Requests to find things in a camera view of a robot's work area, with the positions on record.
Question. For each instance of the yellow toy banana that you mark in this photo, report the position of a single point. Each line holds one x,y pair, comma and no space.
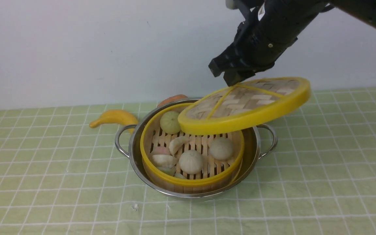
115,116

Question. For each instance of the pink white dumpling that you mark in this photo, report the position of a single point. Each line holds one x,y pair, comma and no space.
160,150

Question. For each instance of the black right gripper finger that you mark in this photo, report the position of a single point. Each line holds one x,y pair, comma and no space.
228,60
233,76

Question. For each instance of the white folded dumpling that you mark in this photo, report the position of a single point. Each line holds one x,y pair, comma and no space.
177,143

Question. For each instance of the green checkered tablecloth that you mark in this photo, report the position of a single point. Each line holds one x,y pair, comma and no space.
60,177

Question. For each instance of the stainless steel pot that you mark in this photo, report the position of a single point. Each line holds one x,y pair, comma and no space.
137,142

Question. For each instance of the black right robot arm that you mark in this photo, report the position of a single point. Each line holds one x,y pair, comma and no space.
363,10

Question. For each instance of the orange toy vegetable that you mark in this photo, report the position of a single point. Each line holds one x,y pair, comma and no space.
172,99

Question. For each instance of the pale dumpling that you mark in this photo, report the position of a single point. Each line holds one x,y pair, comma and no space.
163,160

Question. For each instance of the green round bun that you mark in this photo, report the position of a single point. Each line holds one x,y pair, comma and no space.
169,122

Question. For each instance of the yellow rimmed bamboo steamer lid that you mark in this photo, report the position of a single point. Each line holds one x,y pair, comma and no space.
245,105

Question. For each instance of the round beige steamed bun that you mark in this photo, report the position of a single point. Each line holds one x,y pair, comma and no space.
191,162

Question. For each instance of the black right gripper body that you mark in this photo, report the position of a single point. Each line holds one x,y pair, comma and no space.
271,28

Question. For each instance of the yellow rimmed bamboo steamer basket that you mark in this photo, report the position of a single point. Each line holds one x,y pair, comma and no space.
214,175

